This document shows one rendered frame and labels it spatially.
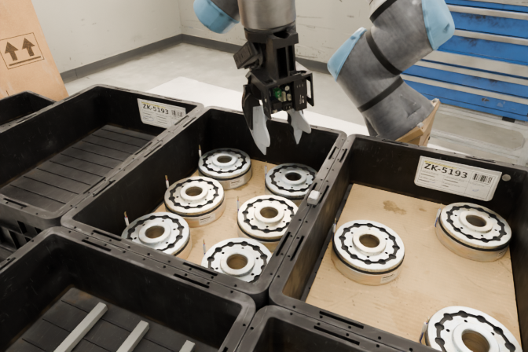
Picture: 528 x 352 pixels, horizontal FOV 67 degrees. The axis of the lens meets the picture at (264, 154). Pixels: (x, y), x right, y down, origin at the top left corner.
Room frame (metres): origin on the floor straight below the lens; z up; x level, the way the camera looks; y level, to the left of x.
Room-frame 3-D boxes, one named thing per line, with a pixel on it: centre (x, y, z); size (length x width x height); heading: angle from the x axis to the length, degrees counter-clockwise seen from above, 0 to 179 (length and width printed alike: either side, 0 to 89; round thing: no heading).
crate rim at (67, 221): (0.52, 0.06, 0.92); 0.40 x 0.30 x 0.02; 156
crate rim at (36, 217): (0.64, 0.33, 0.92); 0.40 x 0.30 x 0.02; 156
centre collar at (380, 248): (0.42, -0.15, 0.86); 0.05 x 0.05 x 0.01
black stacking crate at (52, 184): (0.64, 0.33, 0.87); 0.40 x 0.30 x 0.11; 156
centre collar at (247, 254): (0.38, 0.04, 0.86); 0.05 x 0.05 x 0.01
